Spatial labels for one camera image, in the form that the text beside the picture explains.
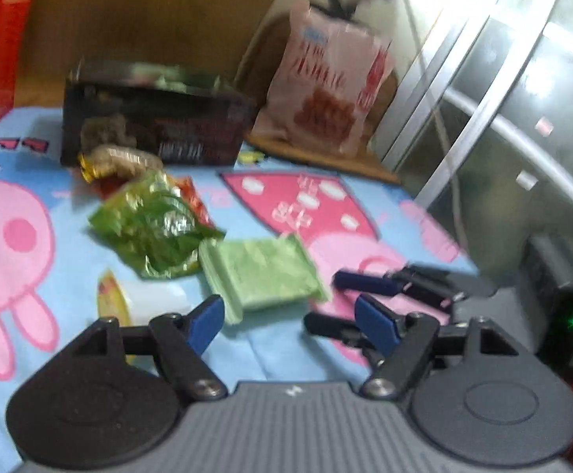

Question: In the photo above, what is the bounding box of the yellow lid milk tea cup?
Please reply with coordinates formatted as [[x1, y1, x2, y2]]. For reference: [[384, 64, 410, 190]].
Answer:
[[96, 270, 192, 327]]

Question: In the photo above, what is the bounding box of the pale green snack packet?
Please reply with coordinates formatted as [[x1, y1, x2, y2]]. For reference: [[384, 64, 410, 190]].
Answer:
[[199, 233, 331, 326]]

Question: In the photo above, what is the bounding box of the green peas clear bag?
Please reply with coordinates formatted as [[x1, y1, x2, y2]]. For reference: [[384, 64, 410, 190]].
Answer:
[[89, 171, 225, 280]]

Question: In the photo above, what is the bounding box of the red spicy snack packet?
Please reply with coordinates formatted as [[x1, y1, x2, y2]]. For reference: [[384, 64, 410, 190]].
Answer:
[[173, 176, 215, 229]]

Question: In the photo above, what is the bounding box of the gold peanut snack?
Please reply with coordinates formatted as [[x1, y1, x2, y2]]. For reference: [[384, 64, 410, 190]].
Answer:
[[78, 144, 164, 182]]

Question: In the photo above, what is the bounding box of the cartoon pig blue bedsheet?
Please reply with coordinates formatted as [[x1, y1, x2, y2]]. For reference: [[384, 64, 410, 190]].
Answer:
[[0, 108, 474, 472]]

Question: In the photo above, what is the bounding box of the pink fried dough snack bag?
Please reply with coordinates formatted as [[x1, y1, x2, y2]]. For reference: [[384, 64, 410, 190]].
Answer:
[[251, 2, 393, 158]]

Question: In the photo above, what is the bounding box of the black open snack box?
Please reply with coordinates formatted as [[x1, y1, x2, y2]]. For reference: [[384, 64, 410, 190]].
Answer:
[[60, 60, 258, 167]]

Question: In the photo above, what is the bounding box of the white cable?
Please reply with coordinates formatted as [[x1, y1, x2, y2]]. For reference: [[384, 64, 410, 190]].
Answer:
[[398, 0, 471, 252]]

